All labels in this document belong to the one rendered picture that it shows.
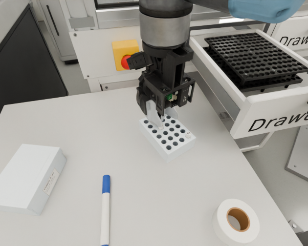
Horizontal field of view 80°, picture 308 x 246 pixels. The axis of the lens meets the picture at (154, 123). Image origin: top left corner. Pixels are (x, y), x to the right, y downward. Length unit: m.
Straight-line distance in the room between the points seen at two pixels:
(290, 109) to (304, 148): 1.27
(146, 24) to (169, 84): 0.10
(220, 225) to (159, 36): 0.31
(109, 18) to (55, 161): 0.38
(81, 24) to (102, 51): 0.09
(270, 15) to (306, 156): 1.51
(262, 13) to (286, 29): 0.60
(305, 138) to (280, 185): 0.48
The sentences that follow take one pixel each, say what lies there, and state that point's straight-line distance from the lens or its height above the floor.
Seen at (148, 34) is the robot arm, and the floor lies 1.03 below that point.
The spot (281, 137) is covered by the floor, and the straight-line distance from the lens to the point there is 1.75.
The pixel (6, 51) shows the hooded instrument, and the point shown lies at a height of 0.75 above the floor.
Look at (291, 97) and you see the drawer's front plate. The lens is 0.42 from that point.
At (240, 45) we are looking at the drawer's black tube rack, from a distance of 0.63.
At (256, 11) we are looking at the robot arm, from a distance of 0.21.
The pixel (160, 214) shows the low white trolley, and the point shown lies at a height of 0.76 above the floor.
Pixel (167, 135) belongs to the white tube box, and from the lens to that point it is 0.44.
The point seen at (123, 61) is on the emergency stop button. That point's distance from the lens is 0.53.
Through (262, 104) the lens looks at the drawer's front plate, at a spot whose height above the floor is 0.92.
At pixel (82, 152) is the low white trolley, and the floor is 0.76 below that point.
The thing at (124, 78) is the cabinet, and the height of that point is 0.78.
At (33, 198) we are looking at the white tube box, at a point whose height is 0.81.
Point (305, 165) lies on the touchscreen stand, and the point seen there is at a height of 0.03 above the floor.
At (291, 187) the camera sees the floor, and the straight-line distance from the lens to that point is 1.51.
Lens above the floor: 1.14
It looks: 48 degrees down
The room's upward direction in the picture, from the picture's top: straight up
